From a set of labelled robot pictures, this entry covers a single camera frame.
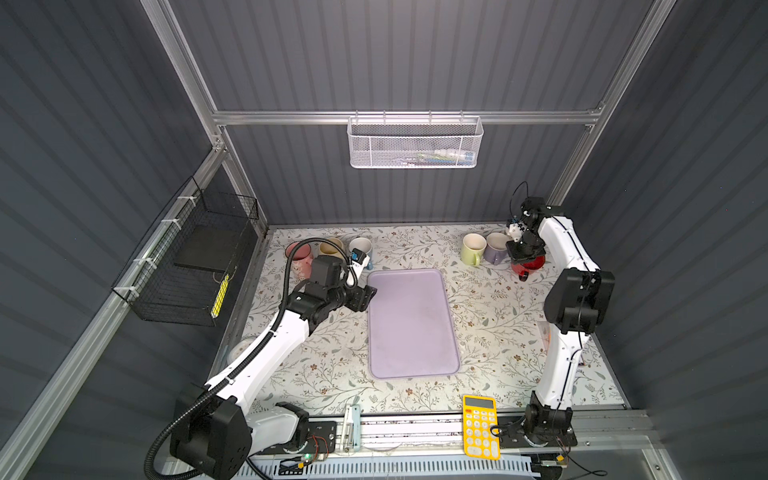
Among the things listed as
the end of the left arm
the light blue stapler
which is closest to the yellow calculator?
the light blue stapler

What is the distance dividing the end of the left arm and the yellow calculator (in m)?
0.38

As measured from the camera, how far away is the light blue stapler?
72 centimetres

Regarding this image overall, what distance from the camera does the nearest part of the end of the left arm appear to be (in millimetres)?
716

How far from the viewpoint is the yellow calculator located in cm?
72

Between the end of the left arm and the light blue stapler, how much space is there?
0.89 feet

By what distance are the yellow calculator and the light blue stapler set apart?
0.27 meters
